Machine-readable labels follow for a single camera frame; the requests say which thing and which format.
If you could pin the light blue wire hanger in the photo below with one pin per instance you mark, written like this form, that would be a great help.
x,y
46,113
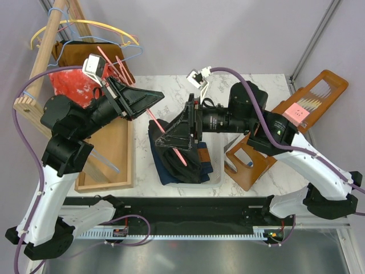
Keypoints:
x,y
26,96

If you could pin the white cable duct rail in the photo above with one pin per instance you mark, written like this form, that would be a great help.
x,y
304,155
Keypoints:
x,y
109,233

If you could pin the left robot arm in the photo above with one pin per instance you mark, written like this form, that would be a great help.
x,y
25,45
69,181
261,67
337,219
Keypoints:
x,y
44,233

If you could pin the red white patterned trousers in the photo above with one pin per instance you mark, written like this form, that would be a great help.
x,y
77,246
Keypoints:
x,y
75,85

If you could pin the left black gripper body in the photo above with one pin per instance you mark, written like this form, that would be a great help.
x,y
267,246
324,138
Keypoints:
x,y
109,88

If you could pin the wooden clothes rack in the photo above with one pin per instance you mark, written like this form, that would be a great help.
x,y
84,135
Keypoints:
x,y
114,142

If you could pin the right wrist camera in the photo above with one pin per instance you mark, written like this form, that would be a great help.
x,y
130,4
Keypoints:
x,y
199,80

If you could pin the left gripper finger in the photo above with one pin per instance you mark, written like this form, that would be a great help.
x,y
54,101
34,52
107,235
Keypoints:
x,y
139,102
121,89

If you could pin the pink cube power socket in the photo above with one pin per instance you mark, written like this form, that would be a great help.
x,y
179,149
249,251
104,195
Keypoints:
x,y
296,114

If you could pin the brown wooden tray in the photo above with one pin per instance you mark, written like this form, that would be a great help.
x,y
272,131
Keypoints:
x,y
316,98

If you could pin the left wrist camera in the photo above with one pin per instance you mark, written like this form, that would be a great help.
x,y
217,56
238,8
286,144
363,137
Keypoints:
x,y
93,67

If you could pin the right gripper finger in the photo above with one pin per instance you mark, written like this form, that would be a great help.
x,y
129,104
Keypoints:
x,y
174,141
179,125

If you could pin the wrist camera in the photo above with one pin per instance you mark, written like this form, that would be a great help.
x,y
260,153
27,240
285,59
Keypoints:
x,y
199,80
93,67

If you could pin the dark blue jeans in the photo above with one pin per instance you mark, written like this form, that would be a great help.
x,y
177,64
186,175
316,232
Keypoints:
x,y
205,165

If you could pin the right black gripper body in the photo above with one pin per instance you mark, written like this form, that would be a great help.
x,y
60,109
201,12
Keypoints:
x,y
196,118

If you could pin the black jeans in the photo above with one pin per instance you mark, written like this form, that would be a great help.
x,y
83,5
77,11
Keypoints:
x,y
176,160

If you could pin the yellow plastic hanger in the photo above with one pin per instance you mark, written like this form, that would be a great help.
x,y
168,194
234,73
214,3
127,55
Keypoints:
x,y
93,23

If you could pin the brown trousers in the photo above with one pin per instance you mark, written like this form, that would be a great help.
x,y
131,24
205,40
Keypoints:
x,y
74,53

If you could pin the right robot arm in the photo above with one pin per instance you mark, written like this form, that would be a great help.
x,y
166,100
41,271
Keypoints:
x,y
328,194

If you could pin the white plastic basket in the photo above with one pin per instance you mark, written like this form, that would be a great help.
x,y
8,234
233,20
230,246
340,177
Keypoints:
x,y
204,167

